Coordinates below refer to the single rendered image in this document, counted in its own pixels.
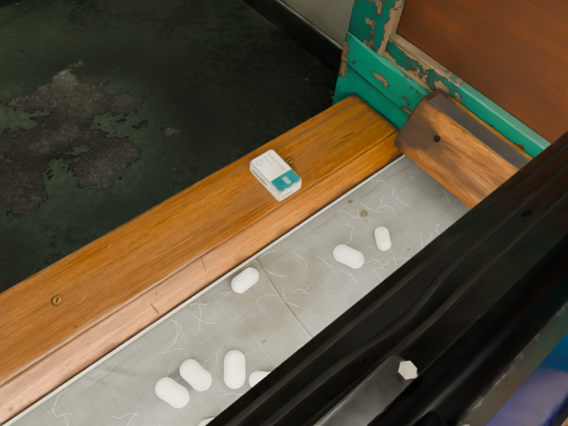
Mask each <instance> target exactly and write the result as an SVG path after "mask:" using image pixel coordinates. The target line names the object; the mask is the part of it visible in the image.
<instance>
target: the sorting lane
mask: <svg viewBox="0 0 568 426"><path fill-rule="evenodd" d="M469 210H470V209H469V208H468V207H467V206H466V205H465V204H463V203H462V202H461V201H460V200H459V199H458V198H457V197H456V196H455V195H454V194H452V193H451V192H450V191H449V190H448V189H446V188H445V187H444V186H443V185H441V184H440V183H439V182H437V181H436V180H435V179H434V178H433V177H431V176H430V175H429V174H428V173H426V171H424V170H423V169H422V168H421V167H419V166H418V165H417V164H416V163H415V162H414V161H412V160H411V159H410V158H408V157H407V156H405V155H403V156H401V157H399V158H398V159H396V160H395V161H393V162H392V163H391V164H390V165H388V166H387V167H385V168H383V169H382V170H380V171H379V172H377V173H375V174H374V175H373V176H372V177H370V178H368V179H367V180H365V181H364V182H362V183H360V184H359V185H358V186H357V187H356V188H354V189H352V190H351V191H349V192H348V193H346V194H344V195H343V196H341V197H340V198H339V199H337V200H336V201H334V202H333V203H331V204H330V205H328V206H327V207H325V208H324V209H323V210H321V211H320V212H318V213H317V214H315V215H314V216H312V217H310V218H309V219H308V220H306V221H305V222H303V223H302V224H300V225H299V226H298V227H296V228H294V229H293V230H291V231H290V232H289V233H287V234H286V235H284V236H283V237H281V238H279V239H278V240H276V241H275V242H274V243H272V244H271V245H269V246H268V247H267V248H265V249H263V250H262V251H260V252H259V253H257V254H256V255H255V256H253V257H252V258H250V259H248V260H247V261H245V262H244V263H242V264H241V265H240V266H239V267H237V268H236V269H234V270H232V271H231V272H229V273H228V274H226V275H225V276H223V277H222V278H221V279H219V280H218V281H216V282H214V283H213V284H211V285H210V286H208V287H207V288H206V289H205V290H203V291H202V292H200V293H198V294H197V295H195V296H194V297H192V298H190V299H189V300H188V301H187V302H185V303H183V304H182V305H180V306H179V307H178V308H176V309H174V310H173V311H172V312H171V313H169V314H167V315H166V316H164V317H163V318H161V319H159V320H158V321H156V322H155V323H154V324H153V325H151V326H149V327H148V328H147V329H145V330H143V331H142V332H140V333H139V334H138V335H137V336H135V337H133V338H132V339H130V340H129V341H127V342H125V343H124V344H122V346H120V347H118V348H117V349H116V350H114V351H113V352H111V353H109V354H108V355H106V356H105V357H104V358H102V359H101V360H99V361H98V362H96V363H94V364H93V365H91V366H90V367H89V368H88V369H86V370H85V371H83V372H82V373H80V374H78V375H77V376H75V377H74V378H72V379H71V380H70V381H68V382H67V383H65V384H64V385H62V386H60V387H59V388H57V389H56V390H55V391H54V392H52V393H51V394H49V395H48V396H46V397H44V398H43V399H41V400H40V401H38V402H37V403H36V404H34V405H33V406H31V407H29V408H28V409H26V410H25V411H24V412H22V413H21V414H20V415H18V416H17V417H15V418H13V419H12V420H10V421H9V422H7V423H6V424H4V425H3V426H198V425H199V423H200V422H201V421H203V420H205V419H207V418H214V417H216V416H217V415H218V414H219V413H221V412H222V411H223V410H225V409H226V408H227V407H228V406H230V405H231V404H232V403H233V402H235V401H236V400H237V399H238V398H239V397H240V396H241V395H243V394H244V393H245V392H246V391H248V390H249V389H250V388H252V387H251V386H250V384H249V377H250V375H251V374H252V373H253V372H255V371H264V372H271V371H272V370H273V369H275V368H276V367H277V366H279V365H280V364H281V363H282V362H284V361H285V360H286V359H287V358H289V357H290V356H291V355H293V354H294V353H295V352H296V351H297V350H298V349H299V348H300V347H302V346H303V345H304V344H306V343H307V342H308V341H309V340H311V339H312V338H313V337H314V336H316V335H317V334H318V333H320V332H321V331H322V330H323V329H324V328H325V327H326V326H327V325H329V324H330V323H331V322H333V321H334V320H335V319H336V318H338V317H339V316H340V315H341V314H343V313H344V312H345V311H347V310H348V309H349V308H350V307H352V306H353V305H354V304H355V303H356V302H357V301H358V300H360V299H361V298H362V297H363V296H365V295H366V294H367V293H368V292H370V291H371V290H372V289H374V288H375V287H376V286H377V285H379V284H380V283H381V282H382V281H383V280H384V279H385V278H387V277H388V276H389V275H390V274H392V273H393V272H394V271H395V270H397V269H398V268H399V267H401V266H402V265H403V264H404V263H406V262H407V261H408V260H409V259H411V258H412V257H413V256H414V255H415V254H416V253H417V252H419V251H420V250H421V249H423V248H424V247H425V246H426V245H428V244H429V243H430V242H431V241H433V240H434V239H435V238H437V237H438V236H439V235H440V234H441V233H442V232H443V231H444V230H446V229H447V228H448V227H450V226H451V225H452V224H453V223H455V222H456V221H457V220H458V219H460V218H461V217H462V216H464V215H465V214H466V213H467V212H468V211H469ZM377 227H385V228H387V230H388V231H389V235H390V240H391V246H390V248H389V249H387V250H385V251H383V250H380V249H378V247H377V245H376V241H375V237H374V230H375V229H376V228H377ZM340 244H345V245H346V246H348V247H350V248H352V249H355V250H357V251H359V252H361V253H362V254H363V257H364V263H363V265H362V266H361V267H359V268H357V269H353V268H351V267H350V266H348V265H345V264H343V263H341V262H338V261H336V260H335V258H334V256H333V250H334V248H335V247H336V246H337V245H340ZM249 267H251V268H255V269H256V270H257V271H258V272H259V279H258V281H257V282H256V283H255V284H253V286H251V287H250V288H249V289H248V290H246V291H245V292H242V293H238V292H234V291H233V290H232V279H233V278H234V277H235V276H237V275H239V274H240V273H241V272H243V271H244V270H245V269H247V268H249ZM231 350H239V351H240V352H241V353H242V354H243V355H244V358H245V381H244V383H243V385H242V386H240V387H239V388H237V389H232V388H229V387H228V386H227V385H226V383H225V381H224V357H225V356H226V354H227V353H228V352H229V351H231ZM187 359H194V360H196V361H197V362H198V363H199V364H200V365H201V366H202V367H203V368H204V369H205V370H207V371H208V372H209V373H210V375H211V378H212V382H211V385H210V387H209V388H208V389H207V390H204V391H197V390H196V389H194V388H193V386H192V385H191V384H190V383H189V382H188V381H186V380H185V379H184V378H183V377H182V376H181V374H180V371H179V369H180V366H181V364H182V363H183V362H184V361H185V360H187ZM166 377H168V378H171V379H173V380H174V381H176V382H177V383H178V384H180V385H181V386H183V387H185V388H186V389H187V390H188V393H189V400H188V403H187V405H186V406H184V407H181V408H175V407H172V406H171V405H170V404H169V403H167V402H166V401H164V400H162V399H161V398H160V397H158V396H157V394H156V383H157V382H158V381H159V380H160V379H162V378H166Z"/></svg>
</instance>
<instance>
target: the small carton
mask: <svg viewBox="0 0 568 426"><path fill-rule="evenodd" d="M250 171H251V172H252V173H253V174H254V175H255V176H256V177H257V178H258V180H259V181H260V182H261V183H262V184H263V185H264V186H265V187H266V188H267V189H268V190H269V191H270V192H271V193H272V195H273V196H274V197H275V198H276V199H277V200H278V201H279V202H280V201H281V200H283V199H285V198H286V197H287V196H289V195H290V194H293V193H294V192H296V191H297V190H299V189H300V188H301V183H302V179H301V178H300V177H299V176H298V175H297V174H296V173H295V172H294V171H293V170H292V169H291V168H290V167H289V166H288V165H287V164H286V163H285V162H284V161H283V160H282V159H281V158H280V157H279V156H278V155H277V154H276V153H275V152H274V151H273V150H272V149H271V150H269V151H267V152H265V153H264V154H263V155H261V156H258V157H257V158H255V159H253V160H252V161H251V162H250Z"/></svg>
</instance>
